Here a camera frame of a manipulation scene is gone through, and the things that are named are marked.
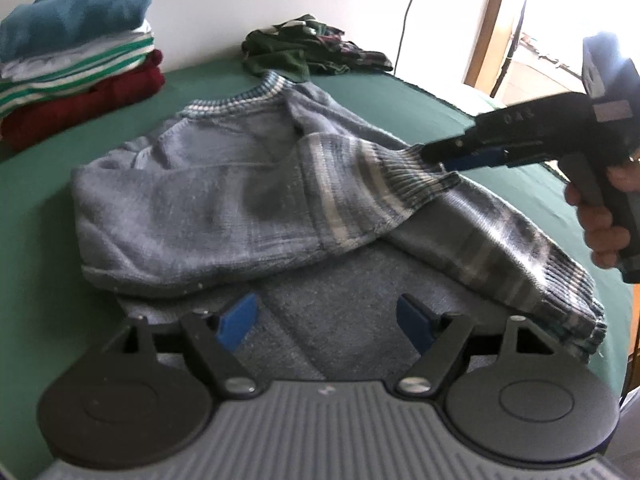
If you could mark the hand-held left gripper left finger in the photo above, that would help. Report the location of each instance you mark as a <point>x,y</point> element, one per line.
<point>237,320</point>

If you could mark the folded green striped shirt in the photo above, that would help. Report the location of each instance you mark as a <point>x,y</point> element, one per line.
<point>60,82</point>

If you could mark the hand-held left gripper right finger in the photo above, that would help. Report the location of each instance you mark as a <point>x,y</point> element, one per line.
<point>412,320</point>

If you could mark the wooden window frame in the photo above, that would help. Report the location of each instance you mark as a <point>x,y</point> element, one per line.
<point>487,20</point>

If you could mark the person's right hand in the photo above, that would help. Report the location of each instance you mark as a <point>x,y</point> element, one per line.
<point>602,235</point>

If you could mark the folded white garment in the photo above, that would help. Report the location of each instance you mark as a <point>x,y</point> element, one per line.
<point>75,55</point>

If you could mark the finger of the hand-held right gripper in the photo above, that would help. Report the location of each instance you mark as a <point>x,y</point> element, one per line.
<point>445,149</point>
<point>475,160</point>

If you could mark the crumpled dark green garment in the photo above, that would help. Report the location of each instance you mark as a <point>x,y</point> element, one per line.
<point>280,50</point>

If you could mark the grey-blue striped knit sweater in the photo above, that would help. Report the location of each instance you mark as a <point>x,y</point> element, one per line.
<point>225,200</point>

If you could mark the folded red sweater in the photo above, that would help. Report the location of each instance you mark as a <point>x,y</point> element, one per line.
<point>85,105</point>

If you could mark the folded blue sweater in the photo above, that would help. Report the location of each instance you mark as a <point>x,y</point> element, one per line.
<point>65,17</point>

